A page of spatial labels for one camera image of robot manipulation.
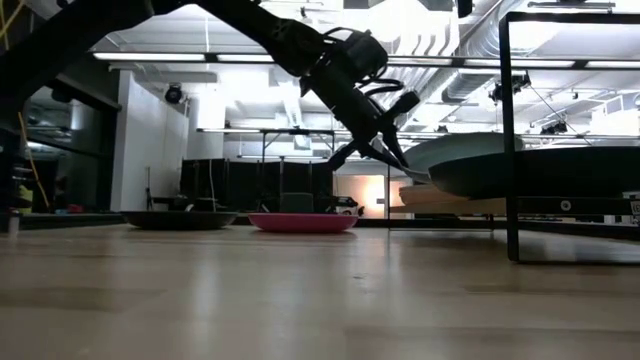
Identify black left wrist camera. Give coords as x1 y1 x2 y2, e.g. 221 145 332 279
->
342 28 390 84

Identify dark green plate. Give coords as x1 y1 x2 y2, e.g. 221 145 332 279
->
428 146 640 200

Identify grey chair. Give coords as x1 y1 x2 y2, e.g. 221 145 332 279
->
279 192 316 215

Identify yellow hanging cable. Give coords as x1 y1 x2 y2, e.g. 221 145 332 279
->
16 111 52 209

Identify black table edge rail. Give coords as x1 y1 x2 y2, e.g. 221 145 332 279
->
357 217 640 242

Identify overhead light bar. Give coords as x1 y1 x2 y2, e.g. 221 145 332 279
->
91 51 640 71

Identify pink plate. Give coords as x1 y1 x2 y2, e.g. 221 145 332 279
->
247 212 360 234

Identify black partition panels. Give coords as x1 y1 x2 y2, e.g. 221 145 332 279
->
179 158 335 212

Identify yellow green object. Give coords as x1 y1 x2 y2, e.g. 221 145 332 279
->
16 183 35 215

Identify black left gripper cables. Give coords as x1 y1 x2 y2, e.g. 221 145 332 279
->
356 76 407 102

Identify black plate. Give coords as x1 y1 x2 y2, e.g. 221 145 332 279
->
120 210 240 232

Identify black background table frame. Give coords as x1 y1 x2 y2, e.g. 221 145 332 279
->
258 127 337 212

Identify black metal shelf frame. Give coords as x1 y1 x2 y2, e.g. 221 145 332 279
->
386 10 640 265

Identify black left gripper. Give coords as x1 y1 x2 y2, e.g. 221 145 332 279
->
306 58 432 184

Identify white wheeled robot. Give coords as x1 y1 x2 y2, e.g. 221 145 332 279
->
330 195 367 218

